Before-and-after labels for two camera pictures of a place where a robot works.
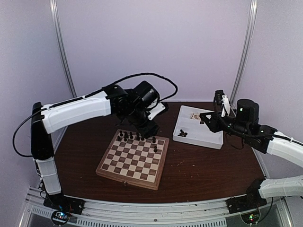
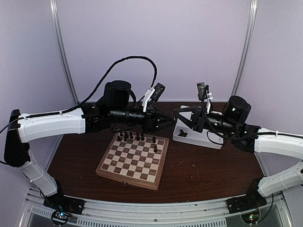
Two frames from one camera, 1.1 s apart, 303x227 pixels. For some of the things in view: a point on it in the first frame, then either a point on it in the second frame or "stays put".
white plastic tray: x=198 y=133 stays put
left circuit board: x=60 y=217 stays put
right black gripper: x=213 y=124 -> x=199 y=114
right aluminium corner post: x=246 y=51 stays put
